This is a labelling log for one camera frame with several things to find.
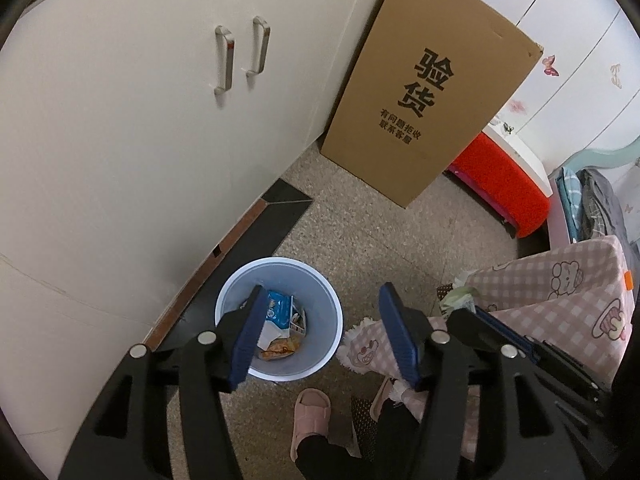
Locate white wardrobe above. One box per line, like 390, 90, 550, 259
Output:
450, 0, 640, 173

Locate red plastic stool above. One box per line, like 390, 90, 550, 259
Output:
446, 130, 552, 239

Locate brown cardboard box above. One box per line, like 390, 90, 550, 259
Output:
320, 0, 545, 209

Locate light blue trash bin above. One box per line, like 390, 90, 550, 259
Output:
215, 257, 345, 381

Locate pink checked printed blanket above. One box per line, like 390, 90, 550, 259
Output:
336, 235, 637, 461

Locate metal cabinet handle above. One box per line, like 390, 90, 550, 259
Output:
246, 16, 271, 78
214, 25, 236, 96

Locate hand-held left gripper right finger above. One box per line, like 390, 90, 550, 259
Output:
378, 282, 586, 480

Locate pale green plastic bag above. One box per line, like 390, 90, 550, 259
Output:
439, 285, 477, 317

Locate pink slipper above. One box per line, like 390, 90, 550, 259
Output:
370, 377, 402, 423
290, 388, 332, 466

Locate pale teal bed frame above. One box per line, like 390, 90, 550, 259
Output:
547, 139, 640, 248

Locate pale cabinet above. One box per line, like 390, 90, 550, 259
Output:
0, 0, 401, 453

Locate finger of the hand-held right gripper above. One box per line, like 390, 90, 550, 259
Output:
446, 305, 618, 411

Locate light blue cloth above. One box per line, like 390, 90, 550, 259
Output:
554, 167, 587, 242

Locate person's black trousers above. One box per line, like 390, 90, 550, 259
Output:
294, 399, 432, 480

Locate blue white packet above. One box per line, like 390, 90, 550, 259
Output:
263, 290, 294, 338

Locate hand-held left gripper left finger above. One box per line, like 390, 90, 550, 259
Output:
60, 285, 271, 480

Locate orange snack wrapper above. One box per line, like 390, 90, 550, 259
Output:
259, 335, 302, 362

